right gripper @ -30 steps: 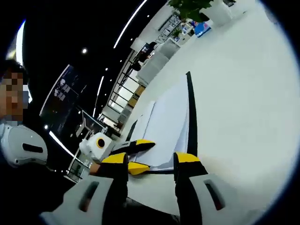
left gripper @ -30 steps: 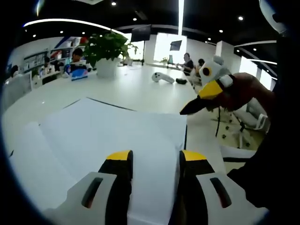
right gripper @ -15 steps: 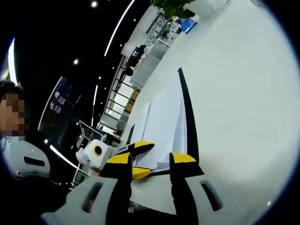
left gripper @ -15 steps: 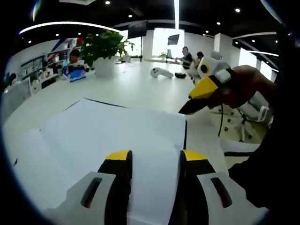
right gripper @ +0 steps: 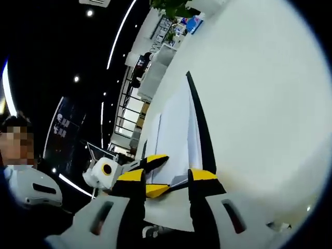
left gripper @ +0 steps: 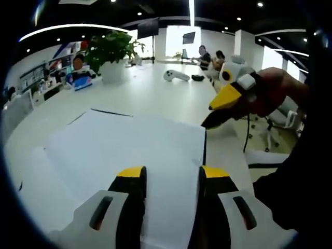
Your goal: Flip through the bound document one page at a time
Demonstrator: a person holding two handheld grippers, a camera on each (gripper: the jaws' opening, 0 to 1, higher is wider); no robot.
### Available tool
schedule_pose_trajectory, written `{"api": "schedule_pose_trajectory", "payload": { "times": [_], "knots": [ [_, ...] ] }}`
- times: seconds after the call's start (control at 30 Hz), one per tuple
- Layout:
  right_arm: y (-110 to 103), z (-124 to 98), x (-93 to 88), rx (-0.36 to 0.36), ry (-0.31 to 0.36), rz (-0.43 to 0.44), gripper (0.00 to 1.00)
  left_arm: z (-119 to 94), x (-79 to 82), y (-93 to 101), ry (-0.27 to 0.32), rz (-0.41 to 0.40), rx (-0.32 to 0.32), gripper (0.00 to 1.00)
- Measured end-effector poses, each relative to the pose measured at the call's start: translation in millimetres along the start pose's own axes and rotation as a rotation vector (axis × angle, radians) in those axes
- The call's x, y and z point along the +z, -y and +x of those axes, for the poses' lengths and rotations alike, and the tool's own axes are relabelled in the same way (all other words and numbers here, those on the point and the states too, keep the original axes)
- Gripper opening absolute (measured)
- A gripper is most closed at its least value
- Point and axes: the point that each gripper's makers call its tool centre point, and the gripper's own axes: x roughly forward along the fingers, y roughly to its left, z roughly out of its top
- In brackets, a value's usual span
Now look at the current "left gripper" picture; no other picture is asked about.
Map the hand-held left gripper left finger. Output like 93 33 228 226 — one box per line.
49 165 147 249

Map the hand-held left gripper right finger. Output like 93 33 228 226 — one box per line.
189 165 298 249

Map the white bound document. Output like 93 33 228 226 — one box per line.
22 108 207 249

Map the person's right hand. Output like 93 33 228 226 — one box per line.
233 66 288 120

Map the black desk mat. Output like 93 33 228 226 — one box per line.
67 107 208 167

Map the white handheld controller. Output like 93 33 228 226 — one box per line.
163 70 191 82

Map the white chair armrest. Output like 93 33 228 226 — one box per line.
245 149 290 169

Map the straight ceiling light strip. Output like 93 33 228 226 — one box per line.
188 0 196 26

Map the black screen on stand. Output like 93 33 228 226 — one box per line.
136 17 160 64

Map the potted green plant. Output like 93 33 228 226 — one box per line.
84 30 146 84

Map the blue tissue box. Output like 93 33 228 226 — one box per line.
73 76 93 91

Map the grey desk partition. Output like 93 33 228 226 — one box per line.
0 89 34 135

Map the curved ceiling light strip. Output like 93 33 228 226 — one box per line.
18 23 130 42

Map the ceiling air vent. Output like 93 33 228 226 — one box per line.
58 0 98 5

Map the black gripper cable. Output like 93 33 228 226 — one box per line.
243 114 252 154

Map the small black wall screen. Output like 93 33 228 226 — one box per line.
182 32 196 45

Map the white wall shelf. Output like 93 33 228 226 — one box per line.
19 41 86 89

